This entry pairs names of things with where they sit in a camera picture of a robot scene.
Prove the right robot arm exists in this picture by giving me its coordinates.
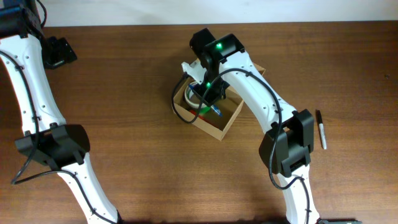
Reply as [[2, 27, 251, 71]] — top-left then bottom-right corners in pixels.
[[185, 29, 320, 223]]

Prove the cream masking tape roll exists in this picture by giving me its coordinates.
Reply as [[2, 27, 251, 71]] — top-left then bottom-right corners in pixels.
[[184, 81, 200, 109]]

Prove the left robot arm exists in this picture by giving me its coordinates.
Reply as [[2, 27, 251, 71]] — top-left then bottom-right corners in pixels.
[[1, 1, 123, 223]]

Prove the green tape roll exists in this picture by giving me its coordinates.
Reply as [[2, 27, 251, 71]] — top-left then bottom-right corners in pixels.
[[197, 106, 211, 115]]

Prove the black marker pen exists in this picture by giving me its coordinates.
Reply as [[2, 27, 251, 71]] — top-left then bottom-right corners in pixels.
[[315, 110, 327, 149]]

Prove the brown cardboard box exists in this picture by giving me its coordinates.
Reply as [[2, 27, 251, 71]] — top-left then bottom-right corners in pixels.
[[172, 77, 244, 140]]

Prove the orange utility knife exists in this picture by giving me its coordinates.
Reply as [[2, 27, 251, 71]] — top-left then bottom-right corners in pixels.
[[189, 110, 214, 126]]

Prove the blue pen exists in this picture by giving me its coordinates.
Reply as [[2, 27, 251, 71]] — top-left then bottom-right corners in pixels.
[[187, 84, 223, 117]]

